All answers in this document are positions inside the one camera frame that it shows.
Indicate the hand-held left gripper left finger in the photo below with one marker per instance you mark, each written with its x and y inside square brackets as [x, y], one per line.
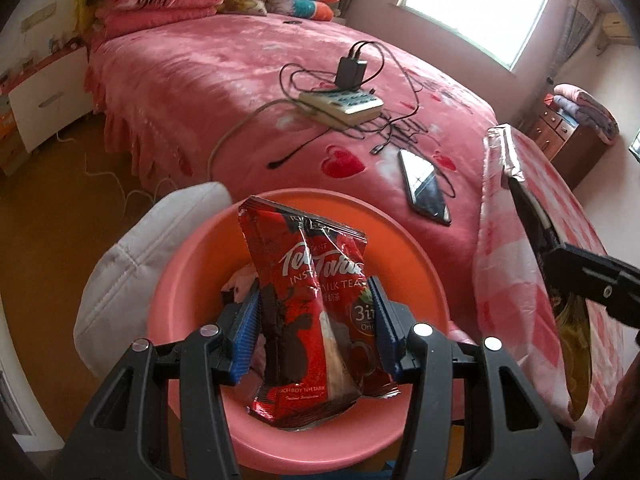
[245, 340]

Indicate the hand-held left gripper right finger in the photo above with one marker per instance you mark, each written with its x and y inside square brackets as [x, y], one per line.
[387, 340]

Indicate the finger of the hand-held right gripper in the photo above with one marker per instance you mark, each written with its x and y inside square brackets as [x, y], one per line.
[590, 285]
[600, 262]

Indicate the black foil snack bag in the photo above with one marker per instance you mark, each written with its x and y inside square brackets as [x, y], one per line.
[535, 220]

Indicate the pink plastic bin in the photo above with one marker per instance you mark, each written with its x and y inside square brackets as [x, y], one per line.
[410, 260]

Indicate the red milk tea packet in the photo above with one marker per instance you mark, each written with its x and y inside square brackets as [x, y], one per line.
[310, 260]

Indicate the person's right forearm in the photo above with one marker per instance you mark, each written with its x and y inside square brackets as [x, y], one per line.
[620, 425]

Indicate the crumpled white paper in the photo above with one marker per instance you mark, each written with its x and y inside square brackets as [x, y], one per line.
[237, 280]

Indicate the brown wooden cabinet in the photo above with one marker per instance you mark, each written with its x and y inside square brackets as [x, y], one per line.
[565, 145]

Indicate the small dark framed window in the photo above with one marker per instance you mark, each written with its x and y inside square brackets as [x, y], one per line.
[635, 142]

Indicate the white padded cushion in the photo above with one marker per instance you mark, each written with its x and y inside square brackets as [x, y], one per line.
[135, 270]

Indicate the folded grey blue quilt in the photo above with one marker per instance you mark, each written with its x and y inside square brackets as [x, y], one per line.
[595, 120]

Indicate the black smartphone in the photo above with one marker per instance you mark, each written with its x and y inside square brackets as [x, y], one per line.
[425, 187]

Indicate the folded pink white quilt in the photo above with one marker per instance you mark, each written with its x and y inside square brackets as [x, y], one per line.
[572, 94]

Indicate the beige power strip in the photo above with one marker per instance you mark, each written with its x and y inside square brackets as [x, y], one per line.
[345, 107]

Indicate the bed with pink blanket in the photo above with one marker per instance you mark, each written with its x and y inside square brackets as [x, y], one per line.
[225, 85]

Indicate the black charger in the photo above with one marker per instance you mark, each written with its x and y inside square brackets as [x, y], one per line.
[350, 72]

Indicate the bright window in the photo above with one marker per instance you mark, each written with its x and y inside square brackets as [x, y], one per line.
[475, 5]

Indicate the white nightstand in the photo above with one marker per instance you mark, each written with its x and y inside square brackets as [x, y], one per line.
[50, 95]

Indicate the pink folded plush blanket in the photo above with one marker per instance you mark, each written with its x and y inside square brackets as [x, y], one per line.
[145, 22]

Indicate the brown yellow print pillow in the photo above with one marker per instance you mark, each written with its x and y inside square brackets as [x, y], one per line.
[240, 2]

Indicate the white wall air conditioner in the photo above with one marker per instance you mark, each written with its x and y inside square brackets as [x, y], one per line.
[615, 27]

